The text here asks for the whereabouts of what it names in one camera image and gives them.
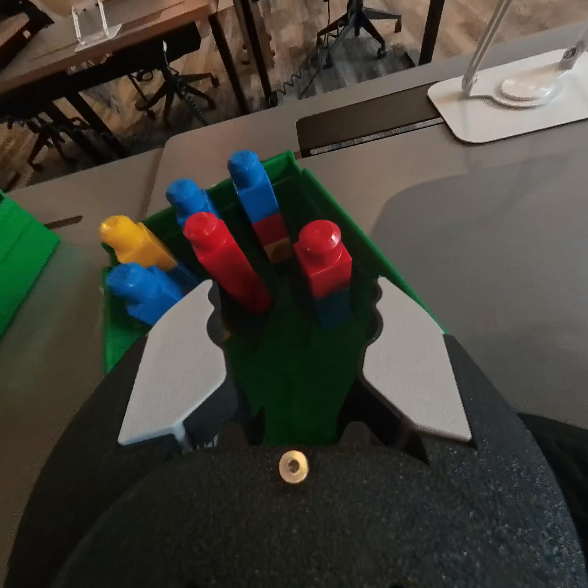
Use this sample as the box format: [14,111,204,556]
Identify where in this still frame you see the clear acrylic sign holder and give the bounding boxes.
[71,0,122,51]

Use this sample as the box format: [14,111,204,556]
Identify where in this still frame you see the black office chair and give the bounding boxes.
[317,0,402,58]
[129,41,221,127]

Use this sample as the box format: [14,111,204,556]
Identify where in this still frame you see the black mouse pad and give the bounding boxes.
[519,413,588,511]

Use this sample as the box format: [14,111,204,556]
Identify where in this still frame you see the wooden desk black legs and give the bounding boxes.
[0,0,276,161]

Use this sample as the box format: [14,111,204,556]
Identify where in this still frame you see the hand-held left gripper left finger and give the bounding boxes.
[117,278,230,455]

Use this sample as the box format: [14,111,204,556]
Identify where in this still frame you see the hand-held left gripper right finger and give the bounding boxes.
[359,276,474,444]

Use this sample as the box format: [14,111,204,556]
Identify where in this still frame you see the black desk cable hatch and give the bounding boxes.
[295,85,443,160]

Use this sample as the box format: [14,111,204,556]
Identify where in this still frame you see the red toy block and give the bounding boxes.
[216,262,273,314]
[183,211,249,281]
[252,213,289,246]
[293,220,353,300]

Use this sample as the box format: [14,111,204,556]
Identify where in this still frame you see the yellow toy block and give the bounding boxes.
[100,215,177,272]
[264,239,293,265]

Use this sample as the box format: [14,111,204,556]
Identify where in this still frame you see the black coiled cable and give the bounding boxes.
[271,46,331,104]

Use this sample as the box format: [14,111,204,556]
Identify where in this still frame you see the blue toy block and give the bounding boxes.
[314,290,352,330]
[107,263,187,326]
[165,179,221,228]
[228,151,282,226]

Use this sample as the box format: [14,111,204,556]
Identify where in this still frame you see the green plastic bin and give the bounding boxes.
[100,151,448,446]
[0,189,61,341]

